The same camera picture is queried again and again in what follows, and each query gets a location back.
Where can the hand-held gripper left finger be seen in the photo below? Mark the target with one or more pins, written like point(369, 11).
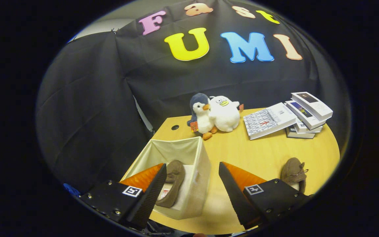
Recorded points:
point(150, 197)

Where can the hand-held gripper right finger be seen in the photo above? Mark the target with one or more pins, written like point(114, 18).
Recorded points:
point(237, 197)

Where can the brown moccasin shoe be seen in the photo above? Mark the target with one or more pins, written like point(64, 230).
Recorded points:
point(174, 184)
point(293, 171)

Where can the beige fabric storage box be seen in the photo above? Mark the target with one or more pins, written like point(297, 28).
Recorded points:
point(192, 184)

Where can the blue cloth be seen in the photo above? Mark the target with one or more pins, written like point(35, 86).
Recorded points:
point(71, 190)

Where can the patterned cover book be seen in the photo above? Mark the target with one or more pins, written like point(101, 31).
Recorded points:
point(265, 121)

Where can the white duck plush toy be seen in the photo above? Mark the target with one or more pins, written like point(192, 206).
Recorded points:
point(224, 115)

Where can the grey penguin plush toy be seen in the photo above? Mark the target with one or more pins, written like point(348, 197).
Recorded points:
point(202, 118)

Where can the dark cover book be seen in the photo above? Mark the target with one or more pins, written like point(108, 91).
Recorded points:
point(298, 135)

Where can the thin white book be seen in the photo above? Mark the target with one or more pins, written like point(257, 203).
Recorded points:
point(303, 128)

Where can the white book blue picture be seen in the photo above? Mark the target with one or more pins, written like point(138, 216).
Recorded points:
point(304, 115)

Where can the black backdrop cloth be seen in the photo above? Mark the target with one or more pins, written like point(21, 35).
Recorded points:
point(94, 98)

